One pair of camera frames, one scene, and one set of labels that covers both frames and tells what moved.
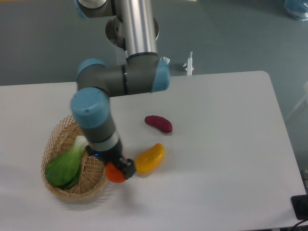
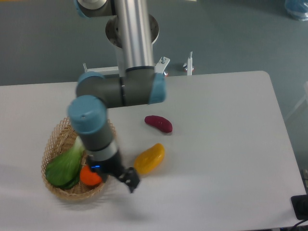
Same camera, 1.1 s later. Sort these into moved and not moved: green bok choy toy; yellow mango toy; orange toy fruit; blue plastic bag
Moved: orange toy fruit
Not moved: yellow mango toy; blue plastic bag; green bok choy toy
